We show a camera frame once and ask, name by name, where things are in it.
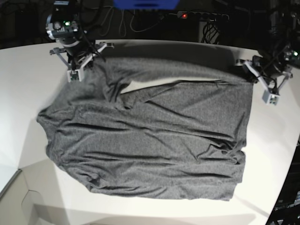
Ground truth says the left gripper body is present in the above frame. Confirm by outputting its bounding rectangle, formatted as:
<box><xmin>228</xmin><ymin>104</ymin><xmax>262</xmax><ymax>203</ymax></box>
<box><xmin>252</xmin><ymin>45</ymin><xmax>300</xmax><ymax>80</ymax></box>

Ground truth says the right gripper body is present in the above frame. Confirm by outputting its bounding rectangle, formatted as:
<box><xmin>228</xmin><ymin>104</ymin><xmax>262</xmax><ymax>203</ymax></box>
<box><xmin>45</xmin><ymin>13</ymin><xmax>94</xmax><ymax>63</ymax></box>

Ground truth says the grey t-shirt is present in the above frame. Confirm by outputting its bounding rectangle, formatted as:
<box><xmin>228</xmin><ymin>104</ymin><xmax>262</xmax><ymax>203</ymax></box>
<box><xmin>37</xmin><ymin>58</ymin><xmax>253</xmax><ymax>201</ymax></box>

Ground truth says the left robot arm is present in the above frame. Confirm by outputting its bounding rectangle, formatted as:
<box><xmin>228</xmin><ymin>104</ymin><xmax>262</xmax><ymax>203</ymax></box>
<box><xmin>250</xmin><ymin>0</ymin><xmax>300</xmax><ymax>82</ymax></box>

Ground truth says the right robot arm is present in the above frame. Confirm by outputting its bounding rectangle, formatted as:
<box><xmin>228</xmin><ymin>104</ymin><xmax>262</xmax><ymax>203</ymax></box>
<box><xmin>45</xmin><ymin>0</ymin><xmax>93</xmax><ymax>64</ymax></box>

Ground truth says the blue box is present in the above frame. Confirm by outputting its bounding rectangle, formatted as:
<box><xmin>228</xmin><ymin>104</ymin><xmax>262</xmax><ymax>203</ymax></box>
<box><xmin>113</xmin><ymin>0</ymin><xmax>179</xmax><ymax>10</ymax></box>

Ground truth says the black power strip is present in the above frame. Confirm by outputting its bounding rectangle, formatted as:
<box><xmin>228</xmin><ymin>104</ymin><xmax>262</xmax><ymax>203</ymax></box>
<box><xmin>177</xmin><ymin>11</ymin><xmax>230</xmax><ymax>22</ymax></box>

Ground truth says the grey cardboard box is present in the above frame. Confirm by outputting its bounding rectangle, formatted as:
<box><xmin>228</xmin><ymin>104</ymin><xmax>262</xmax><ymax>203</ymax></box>
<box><xmin>0</xmin><ymin>170</ymin><xmax>70</xmax><ymax>225</ymax></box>

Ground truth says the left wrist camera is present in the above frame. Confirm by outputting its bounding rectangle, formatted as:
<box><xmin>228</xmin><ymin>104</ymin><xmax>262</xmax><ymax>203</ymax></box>
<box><xmin>262</xmin><ymin>90</ymin><xmax>280</xmax><ymax>105</ymax></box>

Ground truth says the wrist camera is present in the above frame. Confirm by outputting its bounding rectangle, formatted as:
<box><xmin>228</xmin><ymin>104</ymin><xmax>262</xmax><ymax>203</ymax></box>
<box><xmin>67</xmin><ymin>69</ymin><xmax>84</xmax><ymax>83</ymax></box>
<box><xmin>262</xmin><ymin>90</ymin><xmax>280</xmax><ymax>105</ymax></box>

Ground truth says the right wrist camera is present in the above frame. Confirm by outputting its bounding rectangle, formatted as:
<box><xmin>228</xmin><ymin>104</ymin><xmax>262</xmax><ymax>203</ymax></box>
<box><xmin>67</xmin><ymin>69</ymin><xmax>84</xmax><ymax>83</ymax></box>

